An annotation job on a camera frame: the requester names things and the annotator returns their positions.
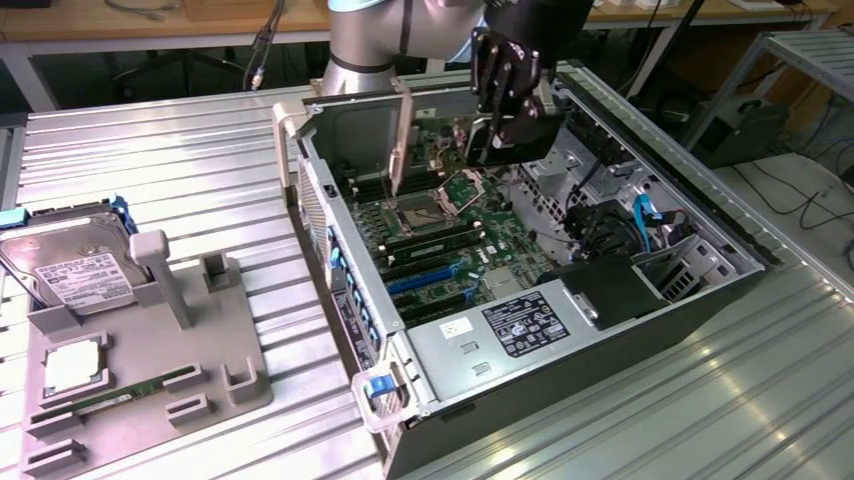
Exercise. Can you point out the blue expansion slot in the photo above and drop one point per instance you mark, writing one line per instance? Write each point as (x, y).
(423, 280)

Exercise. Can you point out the CPU socket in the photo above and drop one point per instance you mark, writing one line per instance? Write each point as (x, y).
(419, 216)

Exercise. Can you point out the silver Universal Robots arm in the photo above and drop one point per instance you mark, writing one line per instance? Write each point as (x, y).
(361, 45)

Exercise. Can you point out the metal slatted side table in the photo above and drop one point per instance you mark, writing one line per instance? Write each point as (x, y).
(814, 55)

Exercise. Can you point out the silver hard disk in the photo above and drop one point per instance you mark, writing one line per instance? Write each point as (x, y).
(67, 265)

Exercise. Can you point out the silver chipset heatsink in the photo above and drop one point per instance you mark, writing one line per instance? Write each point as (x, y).
(505, 281)

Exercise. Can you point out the green RAM stick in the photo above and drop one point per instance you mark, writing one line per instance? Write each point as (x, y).
(114, 397)

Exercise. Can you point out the graphics card with metal bracket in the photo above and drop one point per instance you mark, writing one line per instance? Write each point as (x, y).
(403, 150)

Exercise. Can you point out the black box on floor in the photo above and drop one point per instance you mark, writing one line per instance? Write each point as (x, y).
(744, 132)

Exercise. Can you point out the thin locking lever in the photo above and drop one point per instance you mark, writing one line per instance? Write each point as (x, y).
(387, 192)

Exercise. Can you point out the green motherboard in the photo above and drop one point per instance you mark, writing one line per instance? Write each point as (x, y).
(497, 240)

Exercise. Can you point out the black expansion slot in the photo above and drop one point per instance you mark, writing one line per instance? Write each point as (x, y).
(430, 301)
(437, 312)

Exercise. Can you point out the blue slot clip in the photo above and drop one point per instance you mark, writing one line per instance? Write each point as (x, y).
(339, 262)
(375, 340)
(366, 317)
(355, 298)

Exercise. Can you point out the silver CPU chip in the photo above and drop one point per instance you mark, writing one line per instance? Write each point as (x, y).
(72, 367)

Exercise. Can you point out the open black PC case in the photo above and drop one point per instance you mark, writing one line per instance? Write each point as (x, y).
(534, 390)

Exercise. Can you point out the silver perforated drive cage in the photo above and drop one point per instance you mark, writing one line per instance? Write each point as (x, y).
(554, 200)

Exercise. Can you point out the grey power supply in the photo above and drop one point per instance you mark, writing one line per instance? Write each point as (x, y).
(481, 360)

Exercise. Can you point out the grey parts rack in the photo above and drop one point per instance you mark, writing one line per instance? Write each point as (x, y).
(147, 360)

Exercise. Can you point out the silver disk bay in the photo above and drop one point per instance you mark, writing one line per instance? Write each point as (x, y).
(687, 270)

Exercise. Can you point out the wooden desk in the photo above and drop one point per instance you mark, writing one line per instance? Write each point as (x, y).
(200, 20)

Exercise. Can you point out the installed RAM stick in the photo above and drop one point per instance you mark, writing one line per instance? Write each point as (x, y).
(434, 247)

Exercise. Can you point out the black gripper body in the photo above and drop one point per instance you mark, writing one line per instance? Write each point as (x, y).
(541, 25)

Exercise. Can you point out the metal socket cover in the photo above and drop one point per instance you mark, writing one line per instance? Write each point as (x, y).
(462, 192)

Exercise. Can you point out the blue disk caddy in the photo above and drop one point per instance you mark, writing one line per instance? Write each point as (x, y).
(127, 212)

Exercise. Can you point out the blue case latch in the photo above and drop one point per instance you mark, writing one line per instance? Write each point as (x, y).
(378, 387)

